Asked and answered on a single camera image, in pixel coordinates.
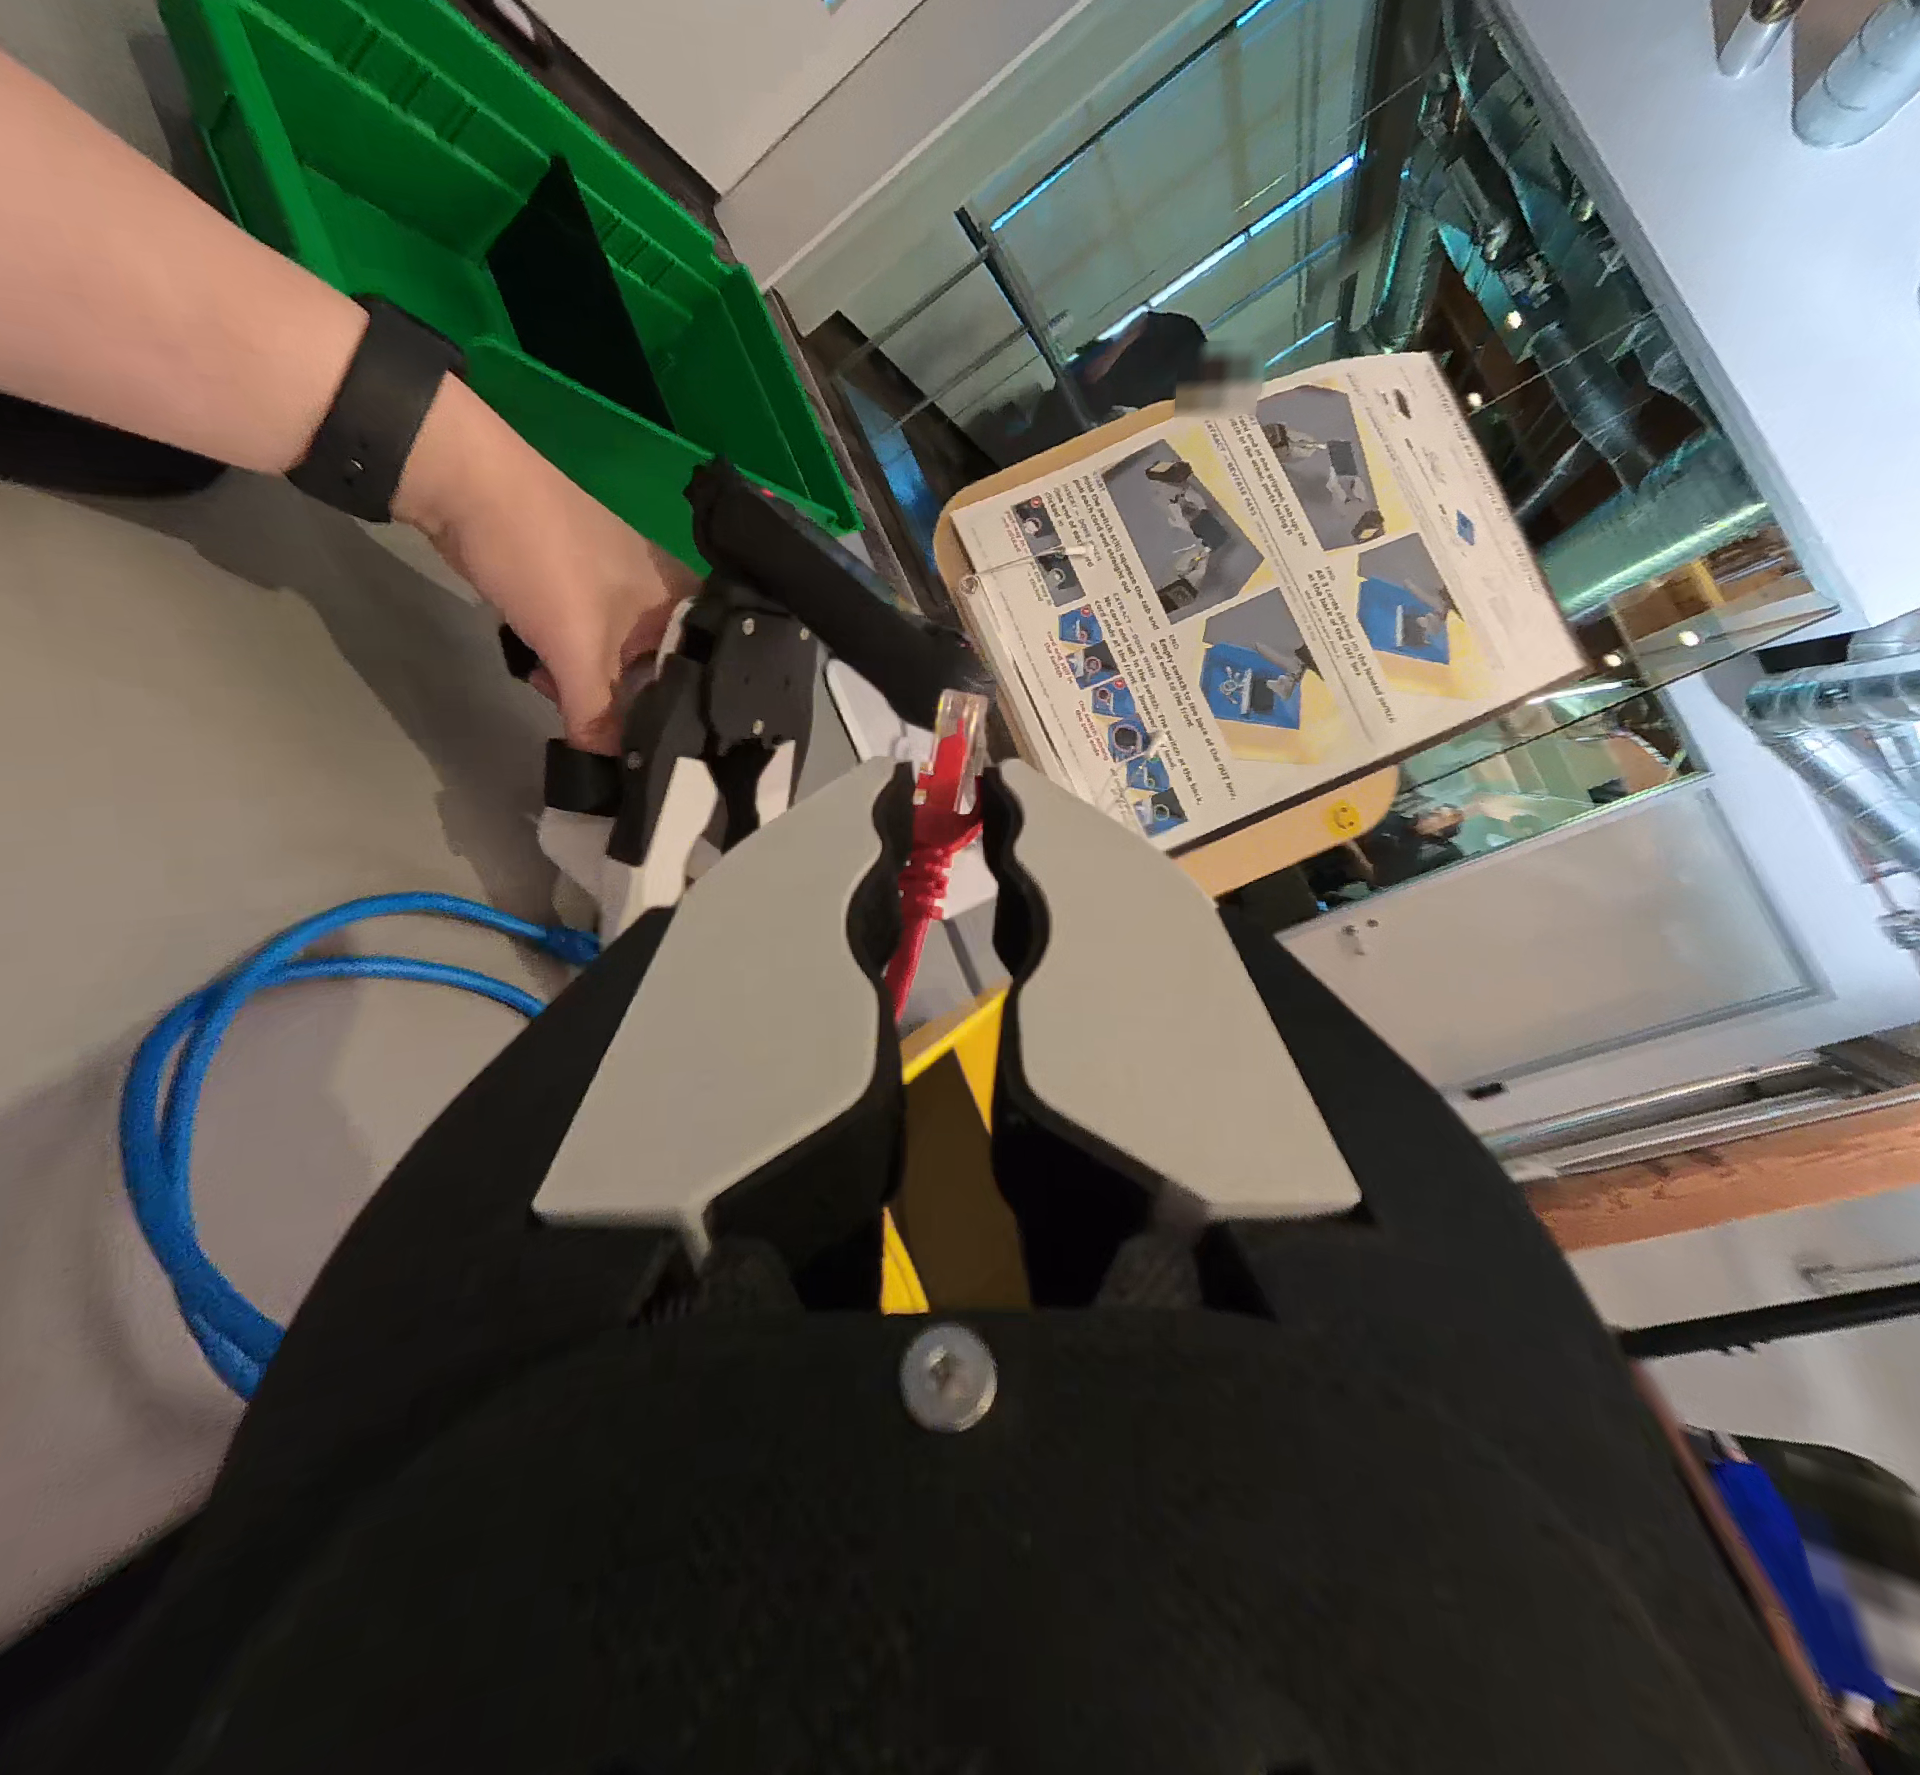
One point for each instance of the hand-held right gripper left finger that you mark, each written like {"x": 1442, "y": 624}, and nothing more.
{"x": 720, "y": 1055}

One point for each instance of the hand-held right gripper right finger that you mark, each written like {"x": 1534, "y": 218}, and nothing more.
{"x": 1185, "y": 1055}

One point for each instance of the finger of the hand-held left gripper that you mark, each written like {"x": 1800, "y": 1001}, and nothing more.
{"x": 666, "y": 860}
{"x": 767, "y": 793}

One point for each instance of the yellow plastic bin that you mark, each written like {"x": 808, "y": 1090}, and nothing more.
{"x": 954, "y": 1175}

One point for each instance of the green plastic bin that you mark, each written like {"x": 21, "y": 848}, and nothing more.
{"x": 391, "y": 157}

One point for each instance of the person's left forearm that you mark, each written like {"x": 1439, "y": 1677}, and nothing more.
{"x": 150, "y": 292}

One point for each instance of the printed instruction sheet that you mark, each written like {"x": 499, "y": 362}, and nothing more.
{"x": 1274, "y": 575}

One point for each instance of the black smartwatch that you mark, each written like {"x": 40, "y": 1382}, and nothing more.
{"x": 374, "y": 410}

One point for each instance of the wooden beam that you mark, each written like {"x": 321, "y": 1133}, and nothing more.
{"x": 1724, "y": 1175}

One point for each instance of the small black floor box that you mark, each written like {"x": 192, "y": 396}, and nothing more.
{"x": 504, "y": 5}

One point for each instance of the black textured pad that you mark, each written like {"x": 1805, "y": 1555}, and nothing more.
{"x": 90, "y": 455}

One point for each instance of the black table frame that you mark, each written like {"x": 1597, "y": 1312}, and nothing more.
{"x": 1769, "y": 1317}

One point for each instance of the spiral metal duct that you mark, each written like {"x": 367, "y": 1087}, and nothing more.
{"x": 1859, "y": 80}
{"x": 1844, "y": 740}

